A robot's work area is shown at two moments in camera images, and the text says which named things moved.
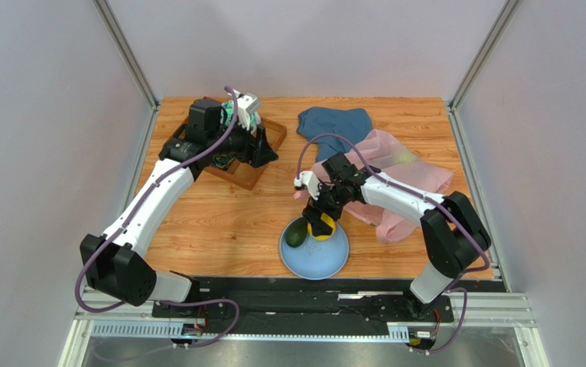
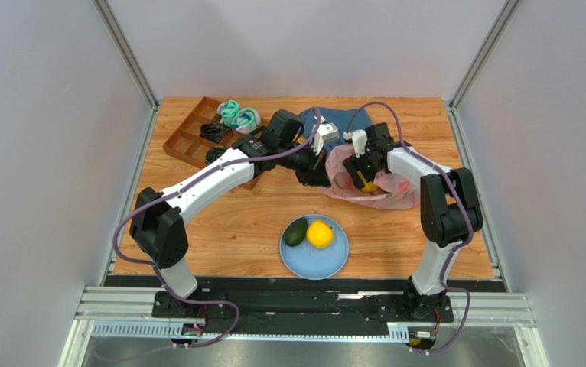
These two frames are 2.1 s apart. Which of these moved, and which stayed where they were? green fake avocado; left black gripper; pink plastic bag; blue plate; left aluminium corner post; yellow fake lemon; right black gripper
Moved: right black gripper; yellow fake lemon; pink plastic bag; left black gripper
Stayed: left aluminium corner post; blue plate; green fake avocado
